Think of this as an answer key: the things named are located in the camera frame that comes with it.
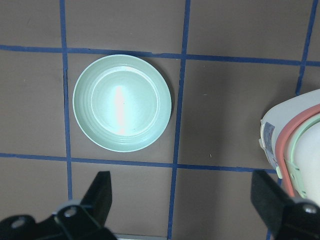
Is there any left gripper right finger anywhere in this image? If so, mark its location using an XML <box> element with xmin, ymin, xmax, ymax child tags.
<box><xmin>250</xmin><ymin>170</ymin><xmax>294</xmax><ymax>230</ymax></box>

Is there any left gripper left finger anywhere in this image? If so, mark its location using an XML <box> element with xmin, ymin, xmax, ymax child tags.
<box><xmin>80</xmin><ymin>171</ymin><xmax>112</xmax><ymax>226</ymax></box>

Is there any white rice cooker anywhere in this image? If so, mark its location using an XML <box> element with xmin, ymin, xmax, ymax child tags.
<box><xmin>259</xmin><ymin>90</ymin><xmax>320</xmax><ymax>204</ymax></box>

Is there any green plate far from lemon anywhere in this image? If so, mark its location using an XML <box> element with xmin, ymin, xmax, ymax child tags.
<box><xmin>72</xmin><ymin>54</ymin><xmax>172</xmax><ymax>153</ymax></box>

